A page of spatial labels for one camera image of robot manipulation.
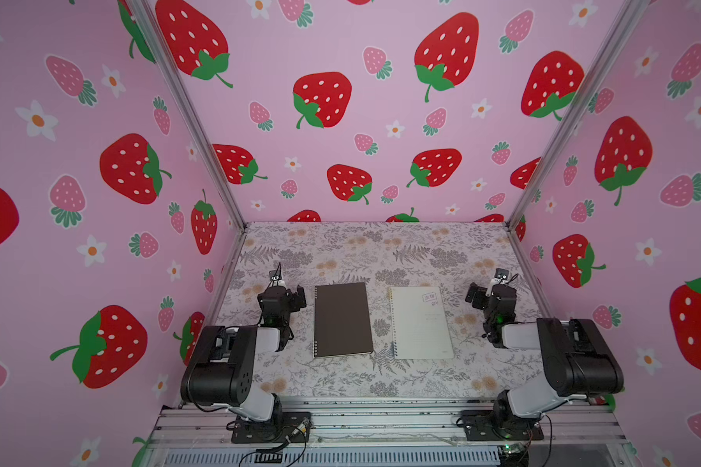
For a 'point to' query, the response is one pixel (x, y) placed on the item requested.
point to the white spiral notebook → (419, 324)
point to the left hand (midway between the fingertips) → (285, 288)
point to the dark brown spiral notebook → (341, 320)
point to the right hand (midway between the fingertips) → (496, 287)
